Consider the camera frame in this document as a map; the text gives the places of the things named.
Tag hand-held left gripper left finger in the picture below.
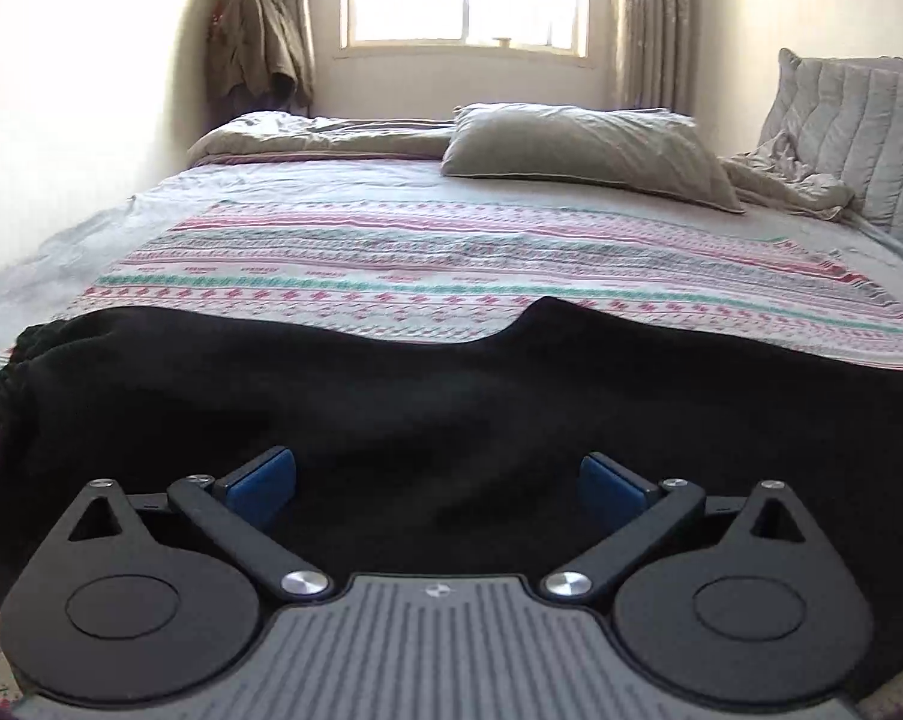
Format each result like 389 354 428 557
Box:
65 446 334 602

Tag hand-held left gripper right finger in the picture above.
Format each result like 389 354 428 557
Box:
537 452 814 602

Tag black pants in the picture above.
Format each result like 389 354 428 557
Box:
0 296 903 710

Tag patterned striped blanket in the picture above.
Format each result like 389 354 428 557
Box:
0 199 903 720

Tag grey pillow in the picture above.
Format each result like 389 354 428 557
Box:
442 103 746 213

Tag crumpled grey quilt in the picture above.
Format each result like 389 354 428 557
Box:
187 109 857 223

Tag quilted grey headboard cushion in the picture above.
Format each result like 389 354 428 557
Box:
755 48 903 254

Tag hanging olive jacket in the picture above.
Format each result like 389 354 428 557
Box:
206 0 311 112

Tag beige patterned curtain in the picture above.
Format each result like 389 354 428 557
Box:
250 0 319 107
614 0 698 115

